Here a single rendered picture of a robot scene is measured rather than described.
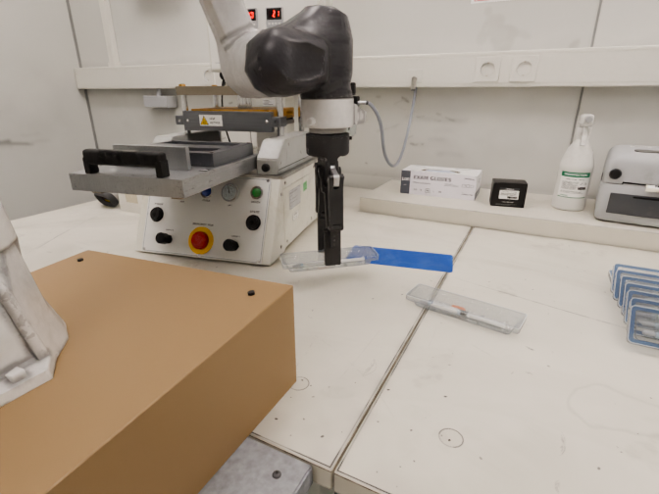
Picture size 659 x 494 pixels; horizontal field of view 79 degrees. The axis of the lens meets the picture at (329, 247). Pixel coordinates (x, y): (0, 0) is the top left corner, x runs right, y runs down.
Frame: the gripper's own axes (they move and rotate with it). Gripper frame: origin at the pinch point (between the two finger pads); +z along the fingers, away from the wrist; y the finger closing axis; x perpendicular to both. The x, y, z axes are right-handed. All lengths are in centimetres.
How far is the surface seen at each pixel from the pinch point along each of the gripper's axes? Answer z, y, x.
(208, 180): -12.5, -2.4, -20.7
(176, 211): -1.6, -23.8, -30.1
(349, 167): 1, -82, 27
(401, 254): 8.3, -9.8, 19.2
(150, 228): 2.4, -24.9, -36.4
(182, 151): -17.4, -4.1, -24.4
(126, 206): 6, -61, -50
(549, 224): 5, -13, 60
